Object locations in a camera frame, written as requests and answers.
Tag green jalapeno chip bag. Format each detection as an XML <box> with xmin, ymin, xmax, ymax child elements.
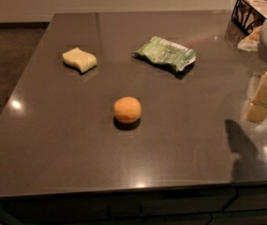
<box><xmin>133</xmin><ymin>37</ymin><xmax>196</xmax><ymax>72</ymax></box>

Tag orange fruit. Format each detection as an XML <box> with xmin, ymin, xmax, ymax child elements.
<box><xmin>113</xmin><ymin>97</ymin><xmax>141</xmax><ymax>124</ymax></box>

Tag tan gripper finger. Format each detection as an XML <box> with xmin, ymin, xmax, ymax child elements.
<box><xmin>245</xmin><ymin>70</ymin><xmax>267</xmax><ymax>124</ymax></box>

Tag snack packet beside basket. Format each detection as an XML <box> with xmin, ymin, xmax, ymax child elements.
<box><xmin>237</xmin><ymin>26</ymin><xmax>262</xmax><ymax>52</ymax></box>

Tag yellow wavy sponge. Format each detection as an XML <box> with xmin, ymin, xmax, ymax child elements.
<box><xmin>62</xmin><ymin>48</ymin><xmax>97</xmax><ymax>73</ymax></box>

